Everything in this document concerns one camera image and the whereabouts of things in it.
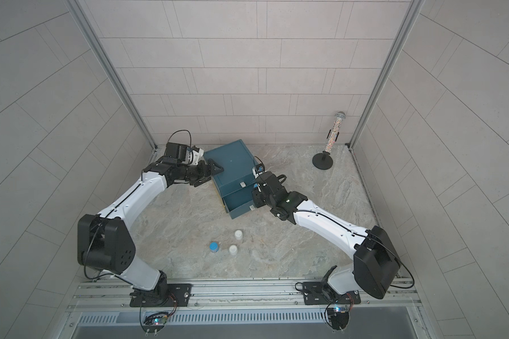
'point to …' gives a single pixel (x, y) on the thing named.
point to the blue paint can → (213, 246)
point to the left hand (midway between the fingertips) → (220, 170)
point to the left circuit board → (155, 322)
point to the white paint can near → (232, 249)
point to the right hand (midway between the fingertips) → (256, 189)
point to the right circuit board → (339, 317)
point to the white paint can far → (238, 234)
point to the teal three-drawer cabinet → (232, 167)
